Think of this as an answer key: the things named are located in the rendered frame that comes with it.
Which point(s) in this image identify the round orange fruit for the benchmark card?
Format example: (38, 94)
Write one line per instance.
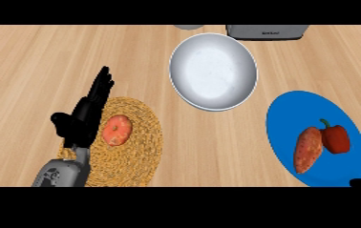
(115, 130)

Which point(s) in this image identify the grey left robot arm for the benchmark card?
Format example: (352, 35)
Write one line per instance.
(64, 171)

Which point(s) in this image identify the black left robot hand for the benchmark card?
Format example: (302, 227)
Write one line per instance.
(80, 120)

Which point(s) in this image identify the red bell pepper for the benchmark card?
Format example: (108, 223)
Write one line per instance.
(336, 138)

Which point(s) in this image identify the orange sweet potato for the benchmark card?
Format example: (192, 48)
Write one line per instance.
(308, 149)

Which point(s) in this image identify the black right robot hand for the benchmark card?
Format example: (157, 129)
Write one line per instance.
(355, 183)

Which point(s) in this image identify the blue plate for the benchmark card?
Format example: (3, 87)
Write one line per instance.
(291, 127)

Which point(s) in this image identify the grey round object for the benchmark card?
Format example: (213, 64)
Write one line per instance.
(188, 26)

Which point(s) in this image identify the grey appliance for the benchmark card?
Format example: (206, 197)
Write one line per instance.
(265, 32)

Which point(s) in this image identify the round woven wicker placemat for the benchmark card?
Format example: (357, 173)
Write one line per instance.
(132, 149)

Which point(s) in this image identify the white bowl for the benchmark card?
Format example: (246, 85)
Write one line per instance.
(213, 71)

